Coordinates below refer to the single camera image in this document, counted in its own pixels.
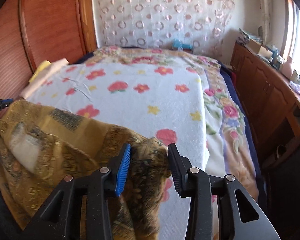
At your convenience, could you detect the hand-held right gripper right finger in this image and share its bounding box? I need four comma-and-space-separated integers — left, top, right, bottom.
167, 143, 282, 240

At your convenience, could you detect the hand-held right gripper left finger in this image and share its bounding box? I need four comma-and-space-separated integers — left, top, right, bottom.
22, 143, 132, 240

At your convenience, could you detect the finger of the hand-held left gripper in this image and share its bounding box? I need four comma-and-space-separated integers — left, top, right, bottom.
0, 99, 14, 112

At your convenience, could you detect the brown patterned shirt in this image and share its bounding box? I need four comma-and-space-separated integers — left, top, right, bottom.
0, 99, 173, 240

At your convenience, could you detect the peony print blanket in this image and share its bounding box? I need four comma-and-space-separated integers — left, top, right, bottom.
92, 45, 259, 201

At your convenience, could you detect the white flower print blanket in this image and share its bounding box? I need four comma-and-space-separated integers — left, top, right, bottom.
20, 61, 222, 240

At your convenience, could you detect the wooden slatted wardrobe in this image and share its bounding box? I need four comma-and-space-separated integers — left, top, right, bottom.
0, 0, 98, 120

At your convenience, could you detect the long wooden cabinet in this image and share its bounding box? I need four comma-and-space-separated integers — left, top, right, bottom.
230, 42, 300, 172

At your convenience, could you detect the blue plastic bag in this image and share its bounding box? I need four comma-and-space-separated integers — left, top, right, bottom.
171, 39, 194, 52

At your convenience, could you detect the cardboard box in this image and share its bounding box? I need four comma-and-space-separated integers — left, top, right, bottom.
247, 39, 272, 57

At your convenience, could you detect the pink bottle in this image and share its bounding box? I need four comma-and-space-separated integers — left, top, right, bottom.
281, 56, 294, 78

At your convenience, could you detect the stack of folded cloths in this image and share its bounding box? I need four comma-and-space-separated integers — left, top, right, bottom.
237, 27, 263, 46

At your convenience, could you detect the circle patterned sheer curtain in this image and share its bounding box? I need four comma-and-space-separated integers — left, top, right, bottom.
91, 0, 237, 53

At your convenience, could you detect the beige gathered drape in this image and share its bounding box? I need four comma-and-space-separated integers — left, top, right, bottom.
251, 0, 273, 38

